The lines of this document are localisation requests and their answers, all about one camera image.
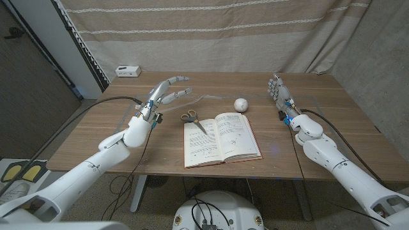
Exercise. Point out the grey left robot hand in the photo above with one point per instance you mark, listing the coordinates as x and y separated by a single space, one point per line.
158 92

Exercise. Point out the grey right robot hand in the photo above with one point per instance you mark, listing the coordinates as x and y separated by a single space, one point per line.
282 96

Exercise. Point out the clear tape strip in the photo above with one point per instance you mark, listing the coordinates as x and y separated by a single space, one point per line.
212 96

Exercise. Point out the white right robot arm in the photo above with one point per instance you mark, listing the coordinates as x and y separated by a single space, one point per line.
348 172

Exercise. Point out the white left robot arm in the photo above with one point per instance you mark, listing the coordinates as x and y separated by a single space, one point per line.
80 174

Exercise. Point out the open book with red cover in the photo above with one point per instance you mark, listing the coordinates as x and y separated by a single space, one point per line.
223 140

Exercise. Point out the white power strip box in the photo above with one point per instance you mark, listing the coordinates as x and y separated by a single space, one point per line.
128 71

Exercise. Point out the white baseball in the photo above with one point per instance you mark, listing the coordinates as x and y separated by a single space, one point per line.
241 105

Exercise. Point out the beige striped curtain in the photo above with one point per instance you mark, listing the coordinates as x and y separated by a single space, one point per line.
207 38

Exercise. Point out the black ribbed round object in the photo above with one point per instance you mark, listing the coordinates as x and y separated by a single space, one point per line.
157 180

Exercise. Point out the grey textured backdrop cloth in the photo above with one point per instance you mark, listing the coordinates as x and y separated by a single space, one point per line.
377 64

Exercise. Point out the grey metal table leg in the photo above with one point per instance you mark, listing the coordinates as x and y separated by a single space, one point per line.
303 201
139 195

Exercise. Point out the white robot torso base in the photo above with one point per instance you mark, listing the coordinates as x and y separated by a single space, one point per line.
220 211

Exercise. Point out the yellow black foot pedal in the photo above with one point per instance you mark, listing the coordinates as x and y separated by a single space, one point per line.
33 172
12 172

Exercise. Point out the white floor platform board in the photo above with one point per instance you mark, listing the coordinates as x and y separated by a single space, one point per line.
33 184

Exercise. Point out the black backdrop frame pole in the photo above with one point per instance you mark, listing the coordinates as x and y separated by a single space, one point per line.
81 48

